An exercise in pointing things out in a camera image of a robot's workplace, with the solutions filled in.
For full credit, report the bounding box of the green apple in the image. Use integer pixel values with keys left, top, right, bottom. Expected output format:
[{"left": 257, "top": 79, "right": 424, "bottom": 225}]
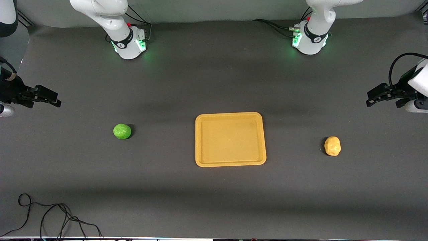
[{"left": 113, "top": 124, "right": 132, "bottom": 140}]

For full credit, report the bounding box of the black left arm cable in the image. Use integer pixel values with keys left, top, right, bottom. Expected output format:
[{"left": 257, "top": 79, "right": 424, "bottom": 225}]
[{"left": 389, "top": 53, "right": 428, "bottom": 88}]

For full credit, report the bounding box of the yellow plastic tray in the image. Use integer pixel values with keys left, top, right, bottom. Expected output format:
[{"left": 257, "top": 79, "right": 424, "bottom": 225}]
[{"left": 195, "top": 112, "right": 267, "bottom": 167}]

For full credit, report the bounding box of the thin black loose cable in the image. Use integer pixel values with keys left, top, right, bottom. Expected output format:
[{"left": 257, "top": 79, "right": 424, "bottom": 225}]
[{"left": 0, "top": 193, "right": 104, "bottom": 240}]

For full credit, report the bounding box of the yellow potato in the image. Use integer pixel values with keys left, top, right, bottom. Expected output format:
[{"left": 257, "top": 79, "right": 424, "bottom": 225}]
[{"left": 324, "top": 136, "right": 341, "bottom": 156}]

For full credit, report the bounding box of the aluminium frame rail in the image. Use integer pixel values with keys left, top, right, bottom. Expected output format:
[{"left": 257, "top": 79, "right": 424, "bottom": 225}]
[{"left": 16, "top": 9, "right": 34, "bottom": 27}]

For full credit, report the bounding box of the black base power cable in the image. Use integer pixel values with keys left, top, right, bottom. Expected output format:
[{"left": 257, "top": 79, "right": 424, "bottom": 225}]
[
  {"left": 252, "top": 19, "right": 298, "bottom": 38},
  {"left": 106, "top": 5, "right": 152, "bottom": 43}
]

